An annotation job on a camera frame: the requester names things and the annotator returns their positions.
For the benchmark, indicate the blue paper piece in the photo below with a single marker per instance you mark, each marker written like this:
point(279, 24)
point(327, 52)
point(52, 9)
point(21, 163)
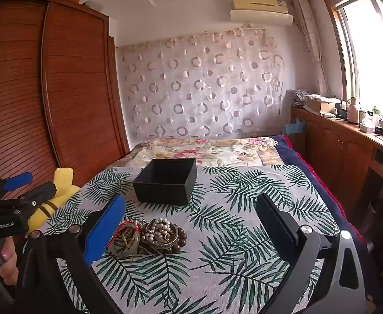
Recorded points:
point(294, 127)

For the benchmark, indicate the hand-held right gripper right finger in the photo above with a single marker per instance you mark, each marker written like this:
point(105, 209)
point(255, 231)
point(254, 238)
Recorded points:
point(276, 222)

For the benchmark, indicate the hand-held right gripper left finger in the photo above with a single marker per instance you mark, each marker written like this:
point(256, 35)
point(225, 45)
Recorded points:
point(105, 229)

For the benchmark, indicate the patterned cloth pile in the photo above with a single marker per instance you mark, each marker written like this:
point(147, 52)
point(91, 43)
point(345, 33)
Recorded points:
point(299, 96)

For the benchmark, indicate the yellow plush toy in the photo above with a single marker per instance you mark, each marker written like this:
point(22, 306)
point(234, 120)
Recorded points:
point(62, 183)

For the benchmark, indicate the small black device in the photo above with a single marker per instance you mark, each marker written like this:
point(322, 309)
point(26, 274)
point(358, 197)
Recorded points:
point(380, 130)

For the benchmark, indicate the wall air conditioner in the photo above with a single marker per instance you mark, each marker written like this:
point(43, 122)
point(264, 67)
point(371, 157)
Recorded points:
point(260, 11)

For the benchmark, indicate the green cap bottle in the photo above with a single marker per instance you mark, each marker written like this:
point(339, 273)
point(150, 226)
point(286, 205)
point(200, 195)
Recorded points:
point(375, 116)

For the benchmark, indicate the person's left hand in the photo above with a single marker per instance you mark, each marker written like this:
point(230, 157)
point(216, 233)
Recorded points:
point(8, 265)

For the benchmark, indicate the wooden low cabinet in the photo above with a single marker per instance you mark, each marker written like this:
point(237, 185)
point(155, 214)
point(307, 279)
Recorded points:
point(339, 150)

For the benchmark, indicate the floral blanket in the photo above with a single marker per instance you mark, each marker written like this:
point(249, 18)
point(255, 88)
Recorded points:
point(211, 152)

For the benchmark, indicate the window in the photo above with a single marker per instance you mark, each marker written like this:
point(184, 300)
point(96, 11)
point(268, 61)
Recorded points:
point(368, 55)

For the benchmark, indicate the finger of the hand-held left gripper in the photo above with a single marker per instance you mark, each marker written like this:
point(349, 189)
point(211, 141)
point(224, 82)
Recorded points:
point(37, 193)
point(18, 180)

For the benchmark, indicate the circle pattern curtain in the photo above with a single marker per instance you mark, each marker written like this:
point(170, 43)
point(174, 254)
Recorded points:
point(198, 85)

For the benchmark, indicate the leaf print cloth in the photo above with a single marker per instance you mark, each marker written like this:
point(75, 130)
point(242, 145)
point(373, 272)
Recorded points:
point(217, 261)

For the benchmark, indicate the tissue box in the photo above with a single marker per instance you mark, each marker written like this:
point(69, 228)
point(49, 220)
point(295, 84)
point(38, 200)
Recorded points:
point(367, 127)

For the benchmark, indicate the black box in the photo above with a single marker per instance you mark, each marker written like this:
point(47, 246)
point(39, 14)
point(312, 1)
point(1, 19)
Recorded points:
point(160, 190)

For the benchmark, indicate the wooden slatted wardrobe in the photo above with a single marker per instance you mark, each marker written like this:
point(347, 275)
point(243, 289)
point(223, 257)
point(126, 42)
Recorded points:
point(47, 88)

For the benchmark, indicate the green jade bangle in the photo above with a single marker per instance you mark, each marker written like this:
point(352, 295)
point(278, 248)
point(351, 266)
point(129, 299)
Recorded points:
point(126, 248)

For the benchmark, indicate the patterned window curtain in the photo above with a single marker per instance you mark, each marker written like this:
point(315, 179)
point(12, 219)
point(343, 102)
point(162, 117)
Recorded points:
point(311, 39)

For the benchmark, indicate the pink thermos jug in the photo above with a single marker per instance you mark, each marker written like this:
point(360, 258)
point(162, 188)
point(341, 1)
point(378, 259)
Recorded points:
point(353, 113)

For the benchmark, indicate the dark blue blanket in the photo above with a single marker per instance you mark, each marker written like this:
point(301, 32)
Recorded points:
point(296, 155)

